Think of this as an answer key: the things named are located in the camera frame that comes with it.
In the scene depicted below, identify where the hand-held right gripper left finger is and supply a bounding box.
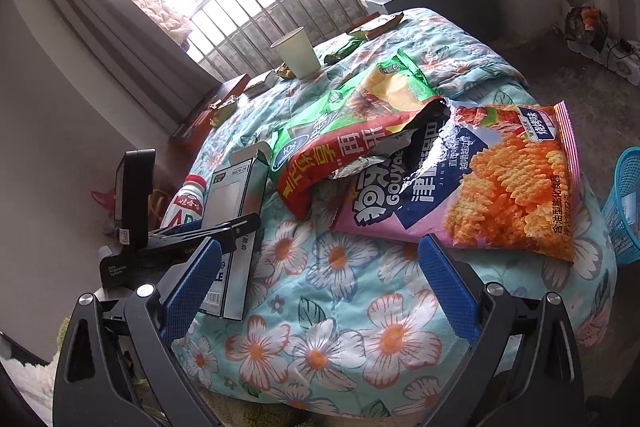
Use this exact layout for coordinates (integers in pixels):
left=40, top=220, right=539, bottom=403
left=51, top=238, right=224, bottom=427

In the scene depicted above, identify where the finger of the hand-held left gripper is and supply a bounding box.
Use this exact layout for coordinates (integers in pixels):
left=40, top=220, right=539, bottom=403
left=149, top=213, right=263, bottom=249

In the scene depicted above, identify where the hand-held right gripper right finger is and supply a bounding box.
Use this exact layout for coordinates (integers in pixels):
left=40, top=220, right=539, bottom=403
left=416, top=234, right=587, bottom=427

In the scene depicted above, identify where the black white box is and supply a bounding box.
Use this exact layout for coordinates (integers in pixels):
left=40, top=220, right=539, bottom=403
left=197, top=142, right=274, bottom=322

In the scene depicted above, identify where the white milk bottle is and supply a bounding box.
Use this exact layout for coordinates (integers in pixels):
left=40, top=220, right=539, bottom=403
left=160, top=173, right=209, bottom=234

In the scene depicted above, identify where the pink snack bag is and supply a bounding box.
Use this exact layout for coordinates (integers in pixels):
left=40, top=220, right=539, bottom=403
left=330, top=102, right=584, bottom=264

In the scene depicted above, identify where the green chip bag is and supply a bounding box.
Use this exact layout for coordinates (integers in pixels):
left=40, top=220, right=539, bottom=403
left=270, top=48, right=446, bottom=220

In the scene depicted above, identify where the blue plastic basket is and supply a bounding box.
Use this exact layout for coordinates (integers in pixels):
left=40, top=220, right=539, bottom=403
left=600, top=147, right=640, bottom=266

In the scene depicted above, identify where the red-brown wooden box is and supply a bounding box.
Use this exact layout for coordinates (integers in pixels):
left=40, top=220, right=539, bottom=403
left=170, top=73, right=251, bottom=144

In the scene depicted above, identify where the floral blanket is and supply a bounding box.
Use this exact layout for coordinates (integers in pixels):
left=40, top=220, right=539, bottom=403
left=170, top=7, right=619, bottom=414

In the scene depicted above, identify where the grey curtain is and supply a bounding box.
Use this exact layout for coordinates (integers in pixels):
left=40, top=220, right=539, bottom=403
left=30, top=0, right=222, bottom=134

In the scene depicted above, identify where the beige fluffy cloth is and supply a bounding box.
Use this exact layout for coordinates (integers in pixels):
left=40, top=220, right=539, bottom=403
left=122, top=0, right=194, bottom=48

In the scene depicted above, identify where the white paper cup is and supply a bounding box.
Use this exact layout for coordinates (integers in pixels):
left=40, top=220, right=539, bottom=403
left=270, top=27, right=322, bottom=79

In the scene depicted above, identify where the green snack wrapper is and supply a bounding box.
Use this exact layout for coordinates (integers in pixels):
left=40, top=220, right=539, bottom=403
left=324, top=38, right=366, bottom=66

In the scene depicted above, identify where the yellow orange snack wrapper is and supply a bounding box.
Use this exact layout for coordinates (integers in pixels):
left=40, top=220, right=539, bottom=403
left=350, top=12, right=406, bottom=40

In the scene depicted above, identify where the white cardboard box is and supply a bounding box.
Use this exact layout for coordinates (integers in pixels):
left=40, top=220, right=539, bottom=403
left=570, top=34, right=640, bottom=86

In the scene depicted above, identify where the orange snack bag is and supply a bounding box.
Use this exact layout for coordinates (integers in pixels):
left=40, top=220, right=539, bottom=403
left=565, top=4, right=609, bottom=54

